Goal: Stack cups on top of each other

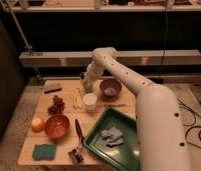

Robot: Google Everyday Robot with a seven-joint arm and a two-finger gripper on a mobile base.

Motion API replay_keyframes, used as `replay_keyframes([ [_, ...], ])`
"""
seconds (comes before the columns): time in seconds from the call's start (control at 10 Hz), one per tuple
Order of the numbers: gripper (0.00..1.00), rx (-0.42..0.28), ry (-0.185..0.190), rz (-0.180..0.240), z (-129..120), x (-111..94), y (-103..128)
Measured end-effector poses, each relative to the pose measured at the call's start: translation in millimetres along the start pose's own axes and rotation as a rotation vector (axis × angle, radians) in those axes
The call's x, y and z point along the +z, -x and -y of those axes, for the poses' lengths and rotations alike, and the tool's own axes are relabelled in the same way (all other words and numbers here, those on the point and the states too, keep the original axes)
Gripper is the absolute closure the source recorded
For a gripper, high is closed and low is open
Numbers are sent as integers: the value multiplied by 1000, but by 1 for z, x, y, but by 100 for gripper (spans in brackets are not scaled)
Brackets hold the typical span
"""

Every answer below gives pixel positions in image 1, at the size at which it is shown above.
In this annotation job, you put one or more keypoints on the small blue-grey cup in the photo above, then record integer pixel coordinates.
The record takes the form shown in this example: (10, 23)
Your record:
(88, 88)

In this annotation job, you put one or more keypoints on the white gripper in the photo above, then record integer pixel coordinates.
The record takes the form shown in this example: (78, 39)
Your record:
(85, 79)

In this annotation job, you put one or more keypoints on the white cup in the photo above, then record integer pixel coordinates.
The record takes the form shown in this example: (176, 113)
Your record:
(90, 101)

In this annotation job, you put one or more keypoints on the orange fruit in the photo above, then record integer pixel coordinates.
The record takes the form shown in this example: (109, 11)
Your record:
(37, 124)

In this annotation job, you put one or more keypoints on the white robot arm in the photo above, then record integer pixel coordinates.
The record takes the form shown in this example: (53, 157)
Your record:
(162, 143)

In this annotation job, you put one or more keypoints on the black eraser block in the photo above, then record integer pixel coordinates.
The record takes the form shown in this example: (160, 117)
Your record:
(52, 88)

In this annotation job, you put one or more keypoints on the teal sponge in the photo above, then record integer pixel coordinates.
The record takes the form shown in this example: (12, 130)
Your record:
(44, 152)

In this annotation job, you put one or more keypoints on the yellow banana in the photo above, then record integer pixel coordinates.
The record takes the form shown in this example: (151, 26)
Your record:
(77, 104)

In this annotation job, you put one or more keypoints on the metal fork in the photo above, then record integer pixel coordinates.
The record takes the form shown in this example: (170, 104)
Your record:
(115, 105)

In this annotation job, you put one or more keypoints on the purple bowl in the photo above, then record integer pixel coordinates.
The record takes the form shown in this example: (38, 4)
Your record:
(110, 87)

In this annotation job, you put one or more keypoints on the green tray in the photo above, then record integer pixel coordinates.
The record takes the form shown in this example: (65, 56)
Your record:
(124, 157)

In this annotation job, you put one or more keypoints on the wooden shelf unit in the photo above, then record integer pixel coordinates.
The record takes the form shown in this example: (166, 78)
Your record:
(142, 35)

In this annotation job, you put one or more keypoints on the grey crumpled cloth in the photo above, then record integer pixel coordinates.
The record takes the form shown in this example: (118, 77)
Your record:
(113, 136)

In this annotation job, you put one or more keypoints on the bunch of dark grapes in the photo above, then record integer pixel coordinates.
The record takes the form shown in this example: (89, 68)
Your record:
(57, 107)

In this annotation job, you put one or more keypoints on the orange bowl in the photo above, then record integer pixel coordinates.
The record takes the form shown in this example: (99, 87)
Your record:
(56, 126)

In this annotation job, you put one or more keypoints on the metal diagonal rod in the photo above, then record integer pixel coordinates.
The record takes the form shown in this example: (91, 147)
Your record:
(28, 47)

